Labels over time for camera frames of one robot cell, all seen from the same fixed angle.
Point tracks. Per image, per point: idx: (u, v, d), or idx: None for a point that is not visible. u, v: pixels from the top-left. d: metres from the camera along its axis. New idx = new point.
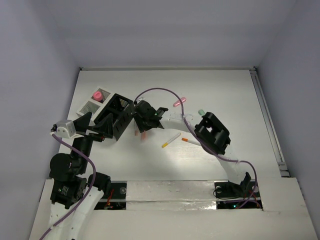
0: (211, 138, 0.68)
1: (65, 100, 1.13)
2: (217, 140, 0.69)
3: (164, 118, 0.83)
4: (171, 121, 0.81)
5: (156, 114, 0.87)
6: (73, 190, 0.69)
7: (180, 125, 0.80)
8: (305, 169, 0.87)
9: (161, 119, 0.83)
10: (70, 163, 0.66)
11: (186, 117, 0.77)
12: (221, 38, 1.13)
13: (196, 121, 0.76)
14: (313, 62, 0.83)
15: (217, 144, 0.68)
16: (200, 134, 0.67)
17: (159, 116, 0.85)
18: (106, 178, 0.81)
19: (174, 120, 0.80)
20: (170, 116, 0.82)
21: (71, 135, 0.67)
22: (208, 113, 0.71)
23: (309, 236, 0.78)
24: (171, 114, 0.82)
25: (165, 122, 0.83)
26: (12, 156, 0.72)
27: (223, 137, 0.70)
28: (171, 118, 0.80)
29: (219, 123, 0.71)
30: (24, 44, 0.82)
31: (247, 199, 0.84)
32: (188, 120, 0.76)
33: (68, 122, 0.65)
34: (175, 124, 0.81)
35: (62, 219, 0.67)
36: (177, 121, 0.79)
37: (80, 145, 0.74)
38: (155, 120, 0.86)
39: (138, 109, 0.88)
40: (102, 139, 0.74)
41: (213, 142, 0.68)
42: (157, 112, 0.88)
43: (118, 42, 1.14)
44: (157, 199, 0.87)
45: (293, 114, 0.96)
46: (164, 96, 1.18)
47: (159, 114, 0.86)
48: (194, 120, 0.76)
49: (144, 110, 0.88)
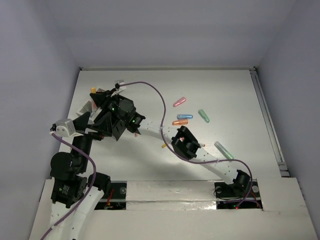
0: (183, 148, 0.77)
1: (65, 99, 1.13)
2: (188, 148, 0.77)
3: (142, 126, 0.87)
4: (149, 130, 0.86)
5: (134, 122, 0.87)
6: (74, 189, 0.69)
7: (156, 134, 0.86)
8: (305, 169, 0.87)
9: (139, 127, 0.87)
10: (70, 162, 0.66)
11: (163, 128, 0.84)
12: (222, 38, 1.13)
13: (172, 133, 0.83)
14: (313, 62, 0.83)
15: (188, 152, 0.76)
16: (176, 146, 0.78)
17: (137, 124, 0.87)
18: (106, 178, 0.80)
19: (152, 130, 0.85)
20: (148, 126, 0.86)
21: (71, 133, 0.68)
22: (182, 127, 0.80)
23: (309, 236, 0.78)
24: (149, 123, 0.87)
25: (143, 130, 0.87)
26: (12, 155, 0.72)
27: (193, 145, 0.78)
28: (149, 128, 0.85)
29: (189, 134, 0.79)
30: (24, 43, 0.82)
31: (243, 199, 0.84)
32: (165, 131, 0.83)
33: (68, 121, 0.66)
34: (153, 133, 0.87)
35: (63, 219, 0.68)
36: (153, 131, 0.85)
37: (79, 143, 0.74)
38: (132, 126, 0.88)
39: (126, 113, 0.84)
40: (102, 138, 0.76)
41: (185, 151, 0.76)
42: (135, 119, 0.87)
43: (117, 42, 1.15)
44: (157, 199, 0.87)
45: (293, 114, 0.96)
46: (162, 89, 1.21)
47: (136, 121, 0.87)
48: (170, 132, 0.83)
49: (131, 115, 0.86)
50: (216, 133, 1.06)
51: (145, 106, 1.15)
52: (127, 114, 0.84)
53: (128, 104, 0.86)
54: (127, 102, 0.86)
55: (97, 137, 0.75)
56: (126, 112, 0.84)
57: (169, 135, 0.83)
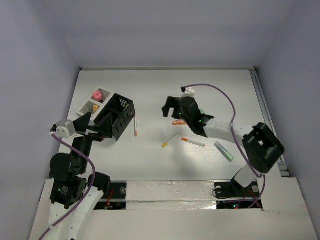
0: (261, 152, 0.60)
1: (64, 99, 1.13)
2: (268, 154, 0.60)
3: (209, 125, 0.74)
4: (216, 129, 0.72)
5: (200, 122, 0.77)
6: (73, 190, 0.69)
7: (225, 135, 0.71)
8: (305, 169, 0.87)
9: (205, 126, 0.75)
10: (69, 163, 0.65)
11: (234, 126, 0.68)
12: (221, 38, 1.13)
13: (246, 131, 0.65)
14: (313, 62, 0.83)
15: (267, 158, 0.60)
16: (248, 145, 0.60)
17: (204, 123, 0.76)
18: (106, 178, 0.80)
19: (220, 129, 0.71)
20: (215, 124, 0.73)
21: (71, 134, 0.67)
22: (261, 124, 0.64)
23: (309, 236, 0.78)
24: (217, 122, 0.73)
25: (210, 130, 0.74)
26: (12, 155, 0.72)
27: (276, 153, 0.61)
28: (217, 126, 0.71)
29: (271, 136, 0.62)
30: (24, 43, 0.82)
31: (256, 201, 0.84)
32: (236, 129, 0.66)
33: (68, 122, 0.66)
34: (222, 134, 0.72)
35: (61, 219, 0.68)
36: (222, 130, 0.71)
37: (79, 145, 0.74)
38: (198, 127, 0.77)
39: (185, 109, 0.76)
40: (102, 139, 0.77)
41: (263, 156, 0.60)
42: (202, 119, 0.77)
43: (117, 42, 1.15)
44: (157, 199, 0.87)
45: (294, 113, 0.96)
46: (163, 89, 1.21)
47: (204, 121, 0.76)
48: (243, 130, 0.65)
49: (194, 113, 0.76)
50: None
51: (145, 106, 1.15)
52: (187, 111, 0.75)
53: (189, 100, 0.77)
54: (188, 98, 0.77)
55: (98, 139, 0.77)
56: (186, 107, 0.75)
57: (241, 133, 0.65)
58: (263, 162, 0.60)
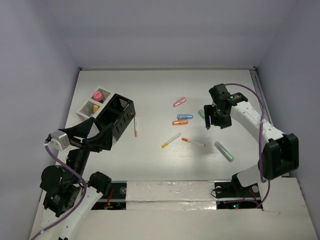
0: (276, 163, 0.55)
1: (64, 100, 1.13)
2: (280, 167, 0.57)
3: (239, 108, 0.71)
4: (244, 115, 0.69)
5: (231, 98, 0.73)
6: (64, 200, 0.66)
7: (250, 125, 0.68)
8: (305, 169, 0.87)
9: (234, 107, 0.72)
10: (60, 178, 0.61)
11: (264, 124, 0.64)
12: (221, 38, 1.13)
13: (273, 134, 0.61)
14: (313, 62, 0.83)
15: (277, 171, 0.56)
16: (271, 153, 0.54)
17: (234, 101, 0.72)
18: (106, 180, 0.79)
19: (247, 117, 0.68)
20: (245, 111, 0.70)
21: (65, 148, 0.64)
22: (292, 135, 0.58)
23: (309, 236, 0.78)
24: (248, 109, 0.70)
25: (237, 113, 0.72)
26: (12, 156, 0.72)
27: (287, 168, 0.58)
28: (246, 113, 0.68)
29: (295, 152, 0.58)
30: (24, 43, 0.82)
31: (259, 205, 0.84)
32: (264, 128, 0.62)
33: (62, 135, 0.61)
34: (247, 121, 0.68)
35: (52, 226, 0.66)
36: (250, 119, 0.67)
37: (75, 156, 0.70)
38: (226, 103, 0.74)
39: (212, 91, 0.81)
40: (99, 150, 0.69)
41: (275, 168, 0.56)
42: (233, 96, 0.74)
43: (118, 42, 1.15)
44: (157, 199, 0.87)
45: (294, 113, 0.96)
46: (163, 89, 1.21)
47: (233, 98, 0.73)
48: (271, 132, 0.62)
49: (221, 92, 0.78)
50: (216, 133, 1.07)
51: (145, 106, 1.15)
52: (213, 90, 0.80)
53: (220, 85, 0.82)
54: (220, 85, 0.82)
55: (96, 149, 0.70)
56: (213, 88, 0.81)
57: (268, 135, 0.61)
58: (271, 170, 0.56)
